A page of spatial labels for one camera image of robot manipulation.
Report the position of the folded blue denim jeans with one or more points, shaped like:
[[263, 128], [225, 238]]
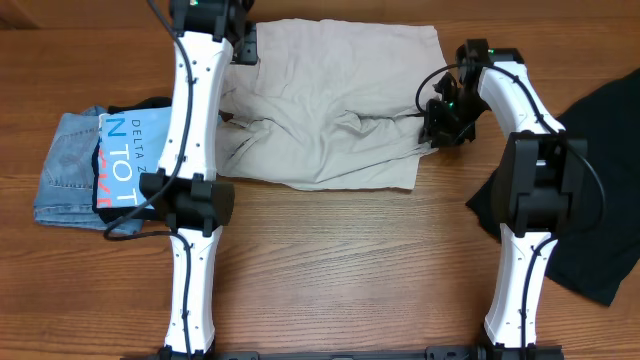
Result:
[[90, 175]]

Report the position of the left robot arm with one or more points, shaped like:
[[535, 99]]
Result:
[[208, 37]]

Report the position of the beige khaki shorts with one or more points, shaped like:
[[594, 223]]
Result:
[[330, 105]]

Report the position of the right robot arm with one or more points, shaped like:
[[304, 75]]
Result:
[[535, 193]]

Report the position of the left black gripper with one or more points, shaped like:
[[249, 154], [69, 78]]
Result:
[[250, 53]]

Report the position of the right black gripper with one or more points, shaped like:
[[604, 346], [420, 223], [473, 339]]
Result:
[[432, 123]]

